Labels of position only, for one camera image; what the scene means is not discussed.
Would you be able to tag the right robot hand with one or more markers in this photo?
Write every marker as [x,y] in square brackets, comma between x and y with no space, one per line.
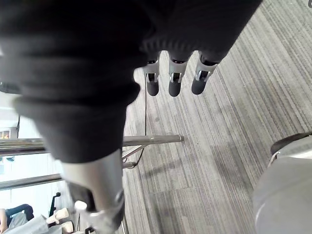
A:
[73,73]

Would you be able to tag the grey plastic bag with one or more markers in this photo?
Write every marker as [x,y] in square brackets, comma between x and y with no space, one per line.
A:
[31,225]

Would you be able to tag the person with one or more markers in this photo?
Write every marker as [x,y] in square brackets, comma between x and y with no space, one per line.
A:
[3,220]

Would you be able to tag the silver robot leg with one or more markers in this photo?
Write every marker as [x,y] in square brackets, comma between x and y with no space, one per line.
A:
[285,195]

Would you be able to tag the chrome rack tube frame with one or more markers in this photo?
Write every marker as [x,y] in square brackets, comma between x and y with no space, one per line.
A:
[156,139]

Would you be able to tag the chrome rail bar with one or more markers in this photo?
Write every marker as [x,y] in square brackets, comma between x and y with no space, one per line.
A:
[29,181]

